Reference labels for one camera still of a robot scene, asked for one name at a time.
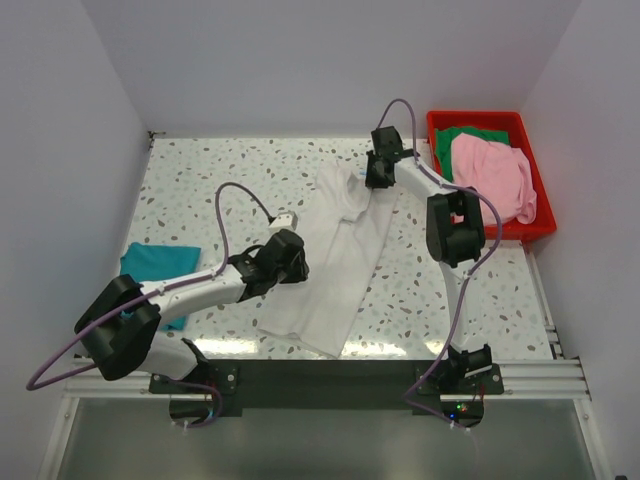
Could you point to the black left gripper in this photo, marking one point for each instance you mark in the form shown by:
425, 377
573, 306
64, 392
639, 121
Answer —
300, 271

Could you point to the teal folded t shirt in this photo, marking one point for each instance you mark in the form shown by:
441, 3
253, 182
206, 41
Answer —
158, 262

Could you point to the white t shirt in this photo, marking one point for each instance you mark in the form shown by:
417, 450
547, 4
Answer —
344, 230

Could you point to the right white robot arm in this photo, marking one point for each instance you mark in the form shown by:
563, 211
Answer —
455, 237

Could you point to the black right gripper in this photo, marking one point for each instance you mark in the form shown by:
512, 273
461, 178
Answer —
371, 181

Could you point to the red plastic bin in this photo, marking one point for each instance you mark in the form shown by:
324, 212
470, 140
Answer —
501, 126

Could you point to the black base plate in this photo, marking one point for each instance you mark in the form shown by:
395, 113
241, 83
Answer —
230, 387

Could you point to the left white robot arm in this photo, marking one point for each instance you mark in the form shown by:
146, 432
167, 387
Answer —
120, 330

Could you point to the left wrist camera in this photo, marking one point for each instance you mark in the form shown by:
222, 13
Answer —
287, 220

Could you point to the pink t shirt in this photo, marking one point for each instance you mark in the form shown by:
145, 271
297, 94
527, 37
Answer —
499, 172

